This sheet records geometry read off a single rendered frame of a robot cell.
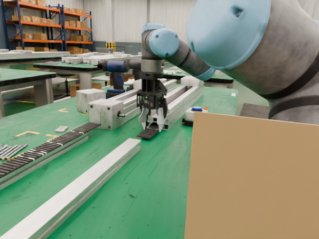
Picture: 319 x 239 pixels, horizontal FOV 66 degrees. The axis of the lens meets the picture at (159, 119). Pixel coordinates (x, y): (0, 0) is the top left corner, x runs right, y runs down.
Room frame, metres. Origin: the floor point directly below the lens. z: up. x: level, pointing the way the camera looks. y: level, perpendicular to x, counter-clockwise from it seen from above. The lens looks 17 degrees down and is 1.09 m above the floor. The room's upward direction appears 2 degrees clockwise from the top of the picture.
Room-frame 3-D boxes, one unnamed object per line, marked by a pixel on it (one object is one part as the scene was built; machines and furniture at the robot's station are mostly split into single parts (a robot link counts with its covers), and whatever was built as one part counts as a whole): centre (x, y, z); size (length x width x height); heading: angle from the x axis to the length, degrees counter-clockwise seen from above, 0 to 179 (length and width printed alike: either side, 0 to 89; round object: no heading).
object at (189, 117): (0.97, -0.14, 0.81); 0.10 x 0.08 x 0.06; 72
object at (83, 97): (1.12, 0.31, 0.83); 0.11 x 0.10 x 0.10; 51
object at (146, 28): (0.84, 0.03, 1.10); 0.09 x 0.08 x 0.11; 16
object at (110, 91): (1.36, 0.28, 0.89); 0.20 x 0.08 x 0.22; 80
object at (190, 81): (1.51, -0.19, 0.87); 0.16 x 0.11 x 0.07; 162
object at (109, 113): (0.91, 0.19, 0.83); 0.12 x 0.09 x 0.10; 72
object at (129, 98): (1.34, 0.07, 0.82); 0.80 x 0.10 x 0.09; 162
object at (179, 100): (1.28, -0.12, 0.82); 0.80 x 0.10 x 0.09; 162
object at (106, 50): (6.22, 1.32, 0.50); 1.03 x 0.55 x 1.01; 168
